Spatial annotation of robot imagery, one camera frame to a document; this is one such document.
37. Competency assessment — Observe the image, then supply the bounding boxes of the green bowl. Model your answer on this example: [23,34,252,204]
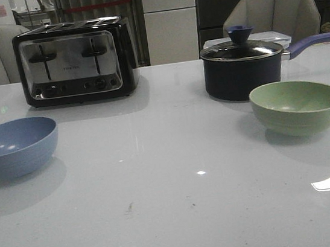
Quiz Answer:
[249,81,330,136]

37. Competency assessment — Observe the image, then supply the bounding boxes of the blue bowl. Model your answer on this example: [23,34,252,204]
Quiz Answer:
[0,117,58,179]

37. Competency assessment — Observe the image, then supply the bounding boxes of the dark blue saucepan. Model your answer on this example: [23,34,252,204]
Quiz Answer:
[203,33,330,101]

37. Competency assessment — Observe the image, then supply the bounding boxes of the glass pot lid blue knob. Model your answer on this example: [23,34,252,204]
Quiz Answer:
[199,25,283,62]

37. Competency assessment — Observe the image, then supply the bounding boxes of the white refrigerator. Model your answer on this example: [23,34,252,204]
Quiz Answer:
[142,0,199,65]

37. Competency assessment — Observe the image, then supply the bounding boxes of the black chrome four-slot toaster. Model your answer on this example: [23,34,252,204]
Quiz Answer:
[12,16,139,107]

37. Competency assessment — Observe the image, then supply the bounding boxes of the clear plastic container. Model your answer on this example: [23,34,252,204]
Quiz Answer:
[203,31,291,49]

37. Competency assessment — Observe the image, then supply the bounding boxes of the beige armchair right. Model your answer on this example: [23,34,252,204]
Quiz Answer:
[223,0,321,43]

